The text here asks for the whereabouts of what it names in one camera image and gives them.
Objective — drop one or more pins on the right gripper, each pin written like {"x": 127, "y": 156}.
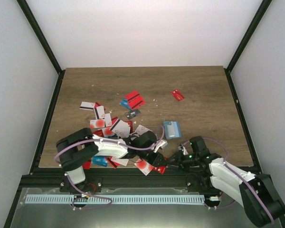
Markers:
{"x": 181, "y": 164}

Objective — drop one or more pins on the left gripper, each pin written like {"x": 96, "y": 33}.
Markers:
{"x": 155, "y": 161}

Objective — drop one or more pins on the red VIP card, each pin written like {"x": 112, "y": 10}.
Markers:
{"x": 160, "y": 170}

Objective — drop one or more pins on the teal card holder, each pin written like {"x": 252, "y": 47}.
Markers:
{"x": 172, "y": 129}

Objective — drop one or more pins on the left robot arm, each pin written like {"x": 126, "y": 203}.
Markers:
{"x": 76, "y": 149}

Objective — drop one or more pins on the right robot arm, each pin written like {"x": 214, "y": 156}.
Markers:
{"x": 254, "y": 192}

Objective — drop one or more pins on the white card red circle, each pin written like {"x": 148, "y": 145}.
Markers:
{"x": 143, "y": 166}

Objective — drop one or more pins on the white card bottom centre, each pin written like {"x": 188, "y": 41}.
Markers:
{"x": 118, "y": 161}

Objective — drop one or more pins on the white card red print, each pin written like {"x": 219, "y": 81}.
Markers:
{"x": 141, "y": 130}

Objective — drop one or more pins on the large white card pile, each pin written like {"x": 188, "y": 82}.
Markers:
{"x": 121, "y": 128}

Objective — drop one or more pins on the blue card bottom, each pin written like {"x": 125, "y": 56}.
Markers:
{"x": 100, "y": 161}

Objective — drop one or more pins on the blue card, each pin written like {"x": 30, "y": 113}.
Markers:
{"x": 125, "y": 104}
{"x": 100, "y": 161}

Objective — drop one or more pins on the red magnetic stripe card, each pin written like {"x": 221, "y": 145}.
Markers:
{"x": 135, "y": 100}

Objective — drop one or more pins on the red card far right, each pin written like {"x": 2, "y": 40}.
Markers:
{"x": 177, "y": 95}

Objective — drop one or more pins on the blue card top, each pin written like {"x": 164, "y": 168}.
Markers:
{"x": 125, "y": 104}

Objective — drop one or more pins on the dark red striped card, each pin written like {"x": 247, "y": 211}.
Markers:
{"x": 87, "y": 165}

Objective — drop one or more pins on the white striped card left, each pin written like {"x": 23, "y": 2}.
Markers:
{"x": 87, "y": 106}

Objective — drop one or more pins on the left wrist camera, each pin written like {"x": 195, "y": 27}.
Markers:
{"x": 162, "y": 144}

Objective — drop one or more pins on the light blue slotted rail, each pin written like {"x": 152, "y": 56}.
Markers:
{"x": 117, "y": 199}

